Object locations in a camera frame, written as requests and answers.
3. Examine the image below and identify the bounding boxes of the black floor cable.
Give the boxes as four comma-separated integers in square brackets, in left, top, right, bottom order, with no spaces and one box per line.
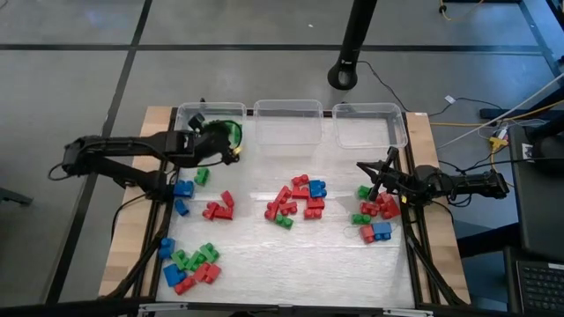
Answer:
[355,60,506,119]

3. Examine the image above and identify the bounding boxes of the black monitor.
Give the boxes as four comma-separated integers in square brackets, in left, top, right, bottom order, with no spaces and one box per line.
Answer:
[508,122,564,265]

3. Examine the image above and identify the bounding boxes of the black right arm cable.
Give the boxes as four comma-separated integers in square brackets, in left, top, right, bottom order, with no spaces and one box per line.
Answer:
[438,156,564,209]

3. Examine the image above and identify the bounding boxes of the dark metal beam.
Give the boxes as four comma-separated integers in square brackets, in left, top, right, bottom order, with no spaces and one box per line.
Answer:
[517,0,564,76]

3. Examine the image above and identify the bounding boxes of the yellow floor cable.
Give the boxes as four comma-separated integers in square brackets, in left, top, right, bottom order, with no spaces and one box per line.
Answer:
[429,99,564,129]
[438,0,486,22]

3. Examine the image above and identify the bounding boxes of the large red building block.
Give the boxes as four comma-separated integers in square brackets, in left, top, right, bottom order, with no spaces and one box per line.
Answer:
[375,190,403,221]

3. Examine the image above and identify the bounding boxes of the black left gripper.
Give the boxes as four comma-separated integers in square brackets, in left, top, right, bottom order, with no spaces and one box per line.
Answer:
[174,117,243,168]

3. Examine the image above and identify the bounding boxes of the grey furniture foot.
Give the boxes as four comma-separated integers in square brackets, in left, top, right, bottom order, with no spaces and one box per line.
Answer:
[0,187,34,207]

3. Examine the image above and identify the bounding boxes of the white translucent table mat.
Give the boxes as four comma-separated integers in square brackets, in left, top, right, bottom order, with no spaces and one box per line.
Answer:
[156,114,416,309]

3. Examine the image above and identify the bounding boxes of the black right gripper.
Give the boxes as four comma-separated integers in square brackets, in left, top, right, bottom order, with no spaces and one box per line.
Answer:
[355,146,427,204]

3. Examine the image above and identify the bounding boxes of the white floor cable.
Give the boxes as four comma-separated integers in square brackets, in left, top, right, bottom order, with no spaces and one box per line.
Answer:
[435,72,564,151]

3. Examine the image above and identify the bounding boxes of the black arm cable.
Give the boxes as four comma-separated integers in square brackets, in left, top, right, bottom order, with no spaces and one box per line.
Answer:
[112,193,149,241]
[438,156,564,209]

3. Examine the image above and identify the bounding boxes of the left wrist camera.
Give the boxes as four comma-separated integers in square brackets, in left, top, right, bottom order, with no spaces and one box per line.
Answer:
[188,112,207,132]

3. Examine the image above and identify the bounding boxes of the clear plastic bin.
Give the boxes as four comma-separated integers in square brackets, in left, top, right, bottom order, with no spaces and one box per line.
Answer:
[173,101,248,160]
[253,99,325,159]
[331,102,409,150]

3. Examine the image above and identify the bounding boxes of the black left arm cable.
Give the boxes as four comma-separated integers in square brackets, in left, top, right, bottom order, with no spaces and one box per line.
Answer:
[112,193,149,241]

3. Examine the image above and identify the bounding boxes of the black camera stand pole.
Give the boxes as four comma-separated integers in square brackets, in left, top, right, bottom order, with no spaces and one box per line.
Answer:
[327,0,379,92]

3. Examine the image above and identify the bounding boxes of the black laptop keyboard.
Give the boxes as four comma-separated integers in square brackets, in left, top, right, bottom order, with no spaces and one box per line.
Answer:
[504,246,564,316]

